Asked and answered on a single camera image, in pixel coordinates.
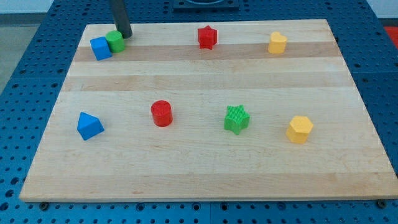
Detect yellow hexagon block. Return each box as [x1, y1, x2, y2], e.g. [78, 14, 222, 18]
[285, 116, 313, 144]

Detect green star block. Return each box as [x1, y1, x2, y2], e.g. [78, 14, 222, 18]
[224, 105, 250, 135]

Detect red cylinder block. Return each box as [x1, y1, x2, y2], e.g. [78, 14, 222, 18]
[150, 100, 173, 127]

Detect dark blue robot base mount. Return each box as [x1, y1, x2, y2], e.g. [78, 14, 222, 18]
[171, 0, 239, 12]

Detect yellow heart block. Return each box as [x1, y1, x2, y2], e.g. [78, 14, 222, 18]
[267, 31, 288, 54]

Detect light wooden board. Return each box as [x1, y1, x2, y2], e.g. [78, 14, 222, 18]
[19, 19, 397, 203]

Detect blue triangle block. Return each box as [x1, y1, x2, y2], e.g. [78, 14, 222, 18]
[76, 112, 104, 141]

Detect green cylinder block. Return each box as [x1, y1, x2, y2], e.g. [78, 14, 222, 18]
[105, 30, 125, 53]

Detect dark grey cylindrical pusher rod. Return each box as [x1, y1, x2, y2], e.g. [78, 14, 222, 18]
[109, 0, 132, 39]

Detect red star block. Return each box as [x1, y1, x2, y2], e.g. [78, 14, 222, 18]
[197, 26, 218, 50]

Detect blue cube block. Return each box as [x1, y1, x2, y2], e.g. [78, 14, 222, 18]
[90, 37, 112, 60]

